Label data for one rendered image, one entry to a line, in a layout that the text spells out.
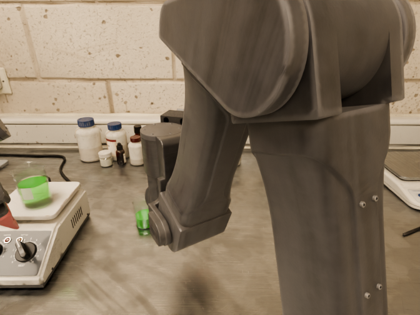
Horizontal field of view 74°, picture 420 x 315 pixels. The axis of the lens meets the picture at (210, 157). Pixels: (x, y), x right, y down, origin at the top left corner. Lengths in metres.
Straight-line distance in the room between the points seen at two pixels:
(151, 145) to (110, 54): 0.67
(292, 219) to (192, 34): 0.12
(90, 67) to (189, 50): 0.86
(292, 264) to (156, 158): 0.23
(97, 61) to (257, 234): 0.73
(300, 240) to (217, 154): 0.11
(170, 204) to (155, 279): 0.22
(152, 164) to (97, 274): 0.25
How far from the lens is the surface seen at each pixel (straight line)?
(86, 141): 0.92
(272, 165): 0.15
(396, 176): 0.87
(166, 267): 0.53
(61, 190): 0.63
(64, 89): 1.08
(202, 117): 0.22
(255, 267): 0.53
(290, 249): 0.18
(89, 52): 1.02
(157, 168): 0.36
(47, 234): 0.56
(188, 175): 0.27
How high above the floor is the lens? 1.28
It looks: 25 degrees down
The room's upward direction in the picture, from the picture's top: straight up
